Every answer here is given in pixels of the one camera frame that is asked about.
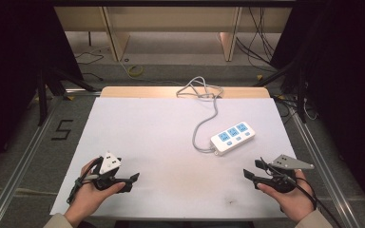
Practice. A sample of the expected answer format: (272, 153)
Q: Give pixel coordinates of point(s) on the white power strip blue sockets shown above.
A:
(233, 138)

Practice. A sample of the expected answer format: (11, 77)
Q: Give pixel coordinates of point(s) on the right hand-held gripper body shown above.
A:
(286, 166)

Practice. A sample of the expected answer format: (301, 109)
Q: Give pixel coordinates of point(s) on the yellow tape roll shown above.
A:
(135, 70)

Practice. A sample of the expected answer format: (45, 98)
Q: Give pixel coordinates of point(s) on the person's right hand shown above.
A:
(293, 201)

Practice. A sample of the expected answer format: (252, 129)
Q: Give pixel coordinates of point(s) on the white table cover sheet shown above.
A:
(149, 148)

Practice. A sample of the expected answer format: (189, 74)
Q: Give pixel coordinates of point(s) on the dark curtain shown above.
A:
(345, 95)
(12, 79)

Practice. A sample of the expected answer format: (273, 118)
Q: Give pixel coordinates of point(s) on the black metal stand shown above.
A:
(299, 91)
(49, 85)

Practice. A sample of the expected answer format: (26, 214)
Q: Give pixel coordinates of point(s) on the aluminium floor rail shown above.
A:
(326, 171)
(22, 161)

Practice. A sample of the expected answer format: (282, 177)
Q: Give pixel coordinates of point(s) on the person's left hand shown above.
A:
(90, 199)

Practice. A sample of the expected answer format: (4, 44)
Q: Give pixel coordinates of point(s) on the wooden shelf unit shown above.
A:
(171, 19)

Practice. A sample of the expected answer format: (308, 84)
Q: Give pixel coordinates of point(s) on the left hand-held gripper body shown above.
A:
(109, 163)

